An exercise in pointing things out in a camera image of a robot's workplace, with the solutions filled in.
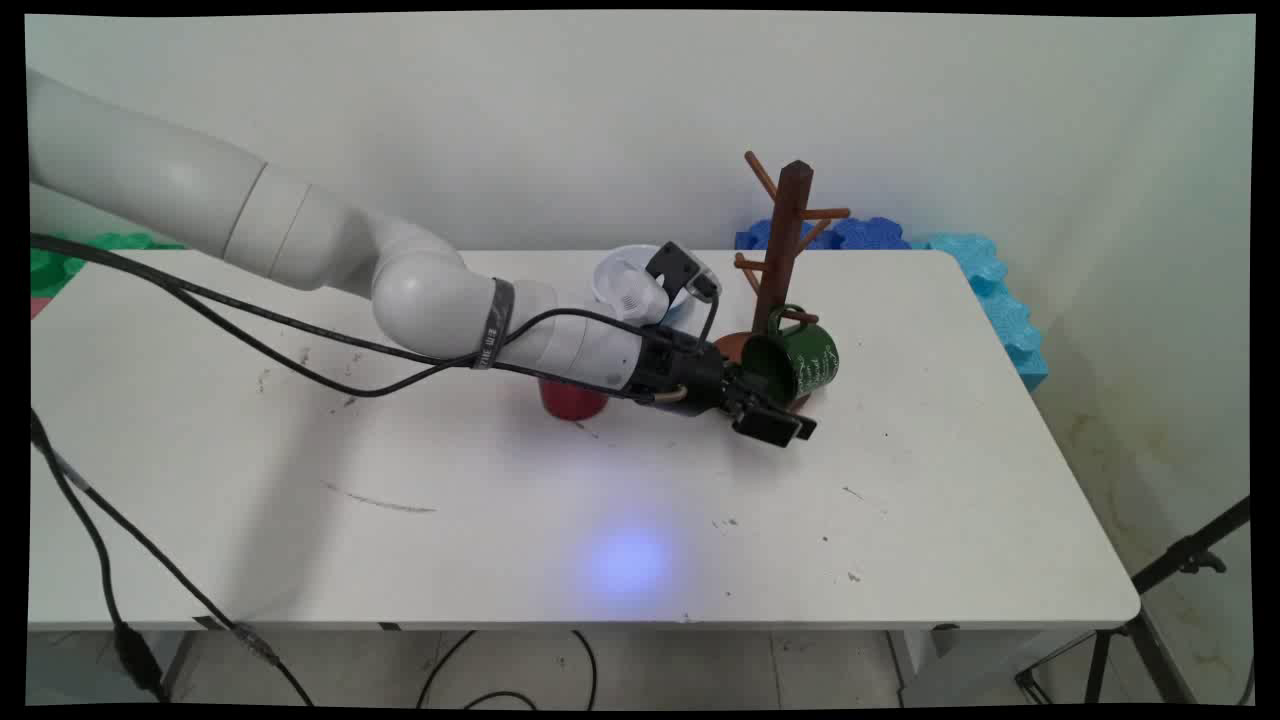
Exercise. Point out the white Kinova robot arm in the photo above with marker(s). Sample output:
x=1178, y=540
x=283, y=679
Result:
x=200, y=190

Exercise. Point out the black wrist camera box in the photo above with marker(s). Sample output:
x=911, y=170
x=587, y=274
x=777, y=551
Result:
x=672, y=265

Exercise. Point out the blue foam block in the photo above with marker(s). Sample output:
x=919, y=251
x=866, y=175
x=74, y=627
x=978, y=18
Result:
x=860, y=234

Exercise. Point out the grey table leg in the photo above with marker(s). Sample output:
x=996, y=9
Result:
x=180, y=660
x=925, y=665

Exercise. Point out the brown wooden mug tree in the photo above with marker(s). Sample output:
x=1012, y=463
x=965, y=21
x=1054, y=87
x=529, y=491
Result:
x=790, y=230

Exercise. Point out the red mug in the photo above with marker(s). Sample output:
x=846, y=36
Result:
x=572, y=400

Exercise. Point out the cyan foam block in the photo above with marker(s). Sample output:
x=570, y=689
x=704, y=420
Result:
x=1005, y=310

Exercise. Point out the dark green enamel mug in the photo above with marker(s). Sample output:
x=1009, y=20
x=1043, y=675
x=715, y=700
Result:
x=808, y=360

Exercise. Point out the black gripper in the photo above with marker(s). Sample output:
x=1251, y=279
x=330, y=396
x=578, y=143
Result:
x=690, y=375

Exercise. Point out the pink foam mat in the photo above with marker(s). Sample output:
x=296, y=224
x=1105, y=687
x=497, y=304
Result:
x=38, y=306

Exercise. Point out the green foam block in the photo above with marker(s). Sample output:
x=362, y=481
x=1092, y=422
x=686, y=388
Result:
x=70, y=262

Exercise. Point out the black tripod stand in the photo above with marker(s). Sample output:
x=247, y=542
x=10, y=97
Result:
x=1150, y=575

